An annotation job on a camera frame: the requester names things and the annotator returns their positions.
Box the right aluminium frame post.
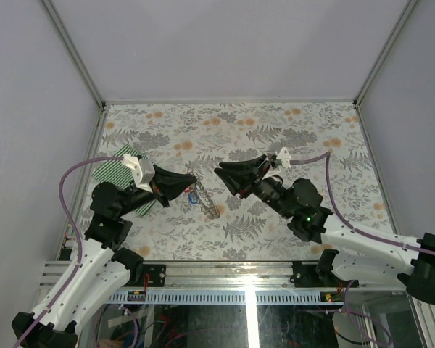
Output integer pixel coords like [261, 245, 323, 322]
[353, 0, 421, 109]

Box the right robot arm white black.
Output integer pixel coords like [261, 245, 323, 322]
[215, 149, 435, 305]

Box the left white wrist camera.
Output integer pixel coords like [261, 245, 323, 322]
[122, 154, 155, 193]

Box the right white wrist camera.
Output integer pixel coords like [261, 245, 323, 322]
[267, 146, 292, 170]

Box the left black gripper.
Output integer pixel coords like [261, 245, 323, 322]
[118, 165, 199, 218]

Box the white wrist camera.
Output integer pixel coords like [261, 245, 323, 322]
[122, 154, 155, 193]
[267, 146, 292, 170]

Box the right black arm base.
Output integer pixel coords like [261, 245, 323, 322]
[290, 249, 341, 288]

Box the green striped cloth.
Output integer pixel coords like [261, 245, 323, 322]
[91, 144, 157, 218]

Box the aluminium front rail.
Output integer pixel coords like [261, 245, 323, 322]
[39, 260, 407, 291]

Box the aluminium frame post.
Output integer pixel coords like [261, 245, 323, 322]
[38, 0, 106, 109]
[353, 0, 421, 109]

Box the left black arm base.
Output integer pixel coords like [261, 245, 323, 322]
[125, 250, 167, 289]

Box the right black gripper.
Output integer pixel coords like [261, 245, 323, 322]
[215, 154, 295, 220]

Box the metal key ring disc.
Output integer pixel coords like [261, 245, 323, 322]
[186, 164, 220, 220]

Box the blue key tag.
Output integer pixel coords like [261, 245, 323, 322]
[188, 192, 199, 204]

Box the left aluminium frame post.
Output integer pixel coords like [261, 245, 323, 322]
[38, 0, 106, 109]

